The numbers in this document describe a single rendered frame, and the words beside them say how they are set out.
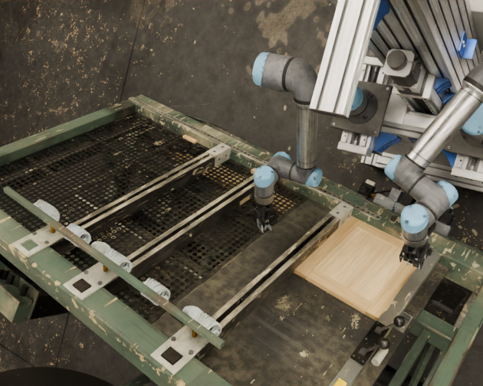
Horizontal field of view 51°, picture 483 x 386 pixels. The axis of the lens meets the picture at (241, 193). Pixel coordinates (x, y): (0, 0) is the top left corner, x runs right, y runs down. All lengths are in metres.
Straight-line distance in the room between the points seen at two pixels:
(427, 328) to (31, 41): 4.45
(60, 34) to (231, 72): 1.91
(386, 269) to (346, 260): 0.16
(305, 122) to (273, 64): 0.23
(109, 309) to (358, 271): 0.99
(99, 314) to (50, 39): 3.82
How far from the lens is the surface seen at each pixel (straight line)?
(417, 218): 1.53
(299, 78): 1.71
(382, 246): 2.28
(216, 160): 2.59
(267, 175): 1.88
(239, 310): 1.79
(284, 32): 3.75
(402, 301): 2.03
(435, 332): 2.10
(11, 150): 2.71
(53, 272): 1.91
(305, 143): 1.83
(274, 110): 3.61
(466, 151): 2.18
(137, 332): 1.69
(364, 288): 2.06
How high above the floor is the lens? 3.19
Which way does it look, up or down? 61 degrees down
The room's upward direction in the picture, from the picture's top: 83 degrees counter-clockwise
